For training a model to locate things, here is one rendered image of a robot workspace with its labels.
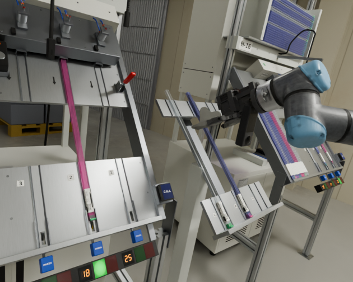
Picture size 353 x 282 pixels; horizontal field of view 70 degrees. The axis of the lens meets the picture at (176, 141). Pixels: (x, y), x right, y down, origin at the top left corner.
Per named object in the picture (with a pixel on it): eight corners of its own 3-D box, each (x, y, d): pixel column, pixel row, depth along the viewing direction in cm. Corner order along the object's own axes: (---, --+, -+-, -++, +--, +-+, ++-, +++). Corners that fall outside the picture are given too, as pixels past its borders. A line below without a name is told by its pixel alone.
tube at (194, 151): (230, 227, 75) (233, 226, 74) (227, 229, 74) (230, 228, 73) (167, 92, 91) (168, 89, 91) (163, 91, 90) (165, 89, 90)
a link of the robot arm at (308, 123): (353, 139, 49) (344, 94, 54) (297, 130, 49) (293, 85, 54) (327, 155, 56) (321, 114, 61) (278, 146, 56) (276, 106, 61)
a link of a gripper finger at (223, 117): (207, 121, 74) (236, 113, 73) (208, 127, 74) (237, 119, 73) (205, 118, 70) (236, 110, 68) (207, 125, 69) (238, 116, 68)
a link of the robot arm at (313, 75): (320, 79, 51) (315, 49, 55) (270, 99, 59) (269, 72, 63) (335, 98, 55) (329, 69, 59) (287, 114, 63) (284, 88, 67)
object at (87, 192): (94, 220, 63) (96, 219, 62) (88, 221, 62) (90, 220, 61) (64, 57, 78) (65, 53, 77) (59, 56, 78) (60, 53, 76)
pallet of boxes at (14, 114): (-23, 113, 387) (-26, 28, 355) (33, 112, 452) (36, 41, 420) (10, 136, 316) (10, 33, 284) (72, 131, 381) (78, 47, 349)
